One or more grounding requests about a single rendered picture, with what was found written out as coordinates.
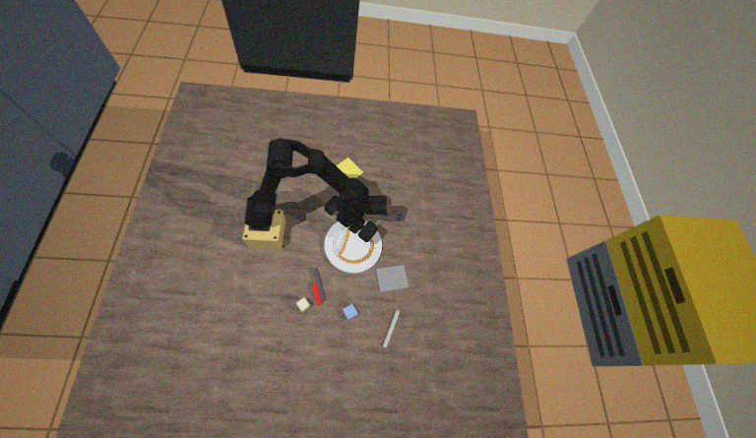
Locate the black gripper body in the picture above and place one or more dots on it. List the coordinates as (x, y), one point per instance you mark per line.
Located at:
(367, 231)

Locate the white round plate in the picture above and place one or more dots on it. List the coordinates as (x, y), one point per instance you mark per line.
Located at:
(355, 249)

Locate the light grey thin bar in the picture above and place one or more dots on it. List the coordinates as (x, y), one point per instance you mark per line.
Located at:
(391, 329)

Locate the yellow flat square pad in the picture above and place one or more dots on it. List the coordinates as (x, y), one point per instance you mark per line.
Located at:
(349, 168)

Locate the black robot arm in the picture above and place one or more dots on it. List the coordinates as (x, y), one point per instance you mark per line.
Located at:
(354, 197)

